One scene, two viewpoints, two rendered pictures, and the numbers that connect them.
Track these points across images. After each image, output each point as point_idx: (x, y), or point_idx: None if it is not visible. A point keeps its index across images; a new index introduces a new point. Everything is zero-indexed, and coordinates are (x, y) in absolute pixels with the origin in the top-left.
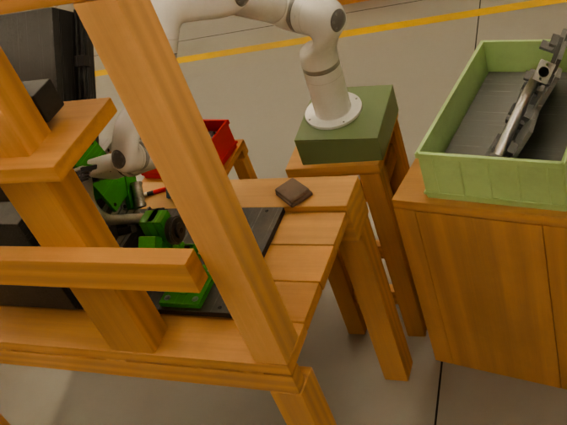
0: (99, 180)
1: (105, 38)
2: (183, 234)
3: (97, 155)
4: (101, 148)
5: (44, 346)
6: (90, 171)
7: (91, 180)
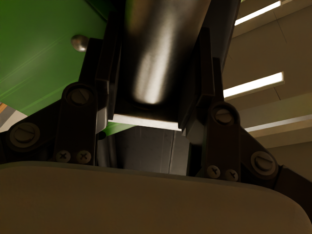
0: (98, 75)
1: None
2: None
3: (46, 100)
4: (26, 113)
5: None
6: (139, 100)
7: (146, 61)
